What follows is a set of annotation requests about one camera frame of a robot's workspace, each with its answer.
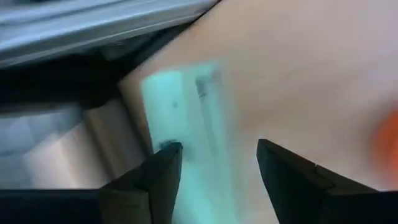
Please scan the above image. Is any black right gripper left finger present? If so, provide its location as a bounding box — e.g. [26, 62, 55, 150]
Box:
[99, 142, 183, 224]

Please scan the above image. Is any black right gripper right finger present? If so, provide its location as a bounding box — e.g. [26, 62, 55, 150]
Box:
[256, 138, 379, 224]

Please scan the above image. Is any teal stapler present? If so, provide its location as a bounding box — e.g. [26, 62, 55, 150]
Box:
[139, 60, 259, 224]

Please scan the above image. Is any orange plastic object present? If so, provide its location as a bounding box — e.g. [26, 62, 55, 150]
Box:
[371, 108, 398, 190]

